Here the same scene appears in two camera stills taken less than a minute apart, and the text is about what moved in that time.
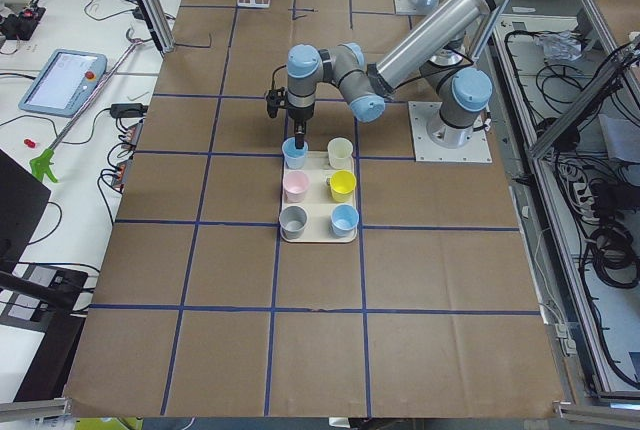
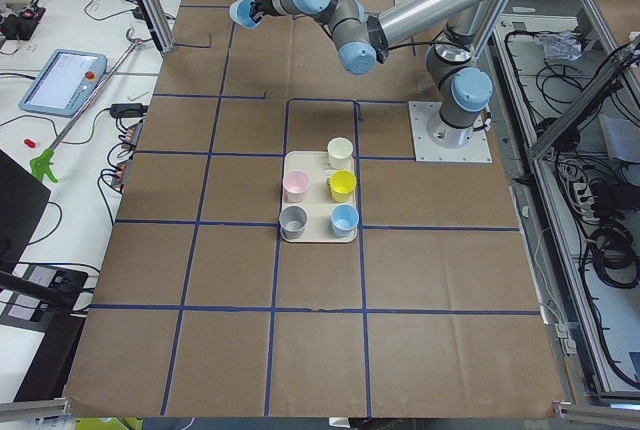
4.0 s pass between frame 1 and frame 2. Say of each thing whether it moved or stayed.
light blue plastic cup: moved
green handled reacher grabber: stayed
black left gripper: moved
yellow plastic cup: stayed
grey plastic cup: stayed
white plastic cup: stayed
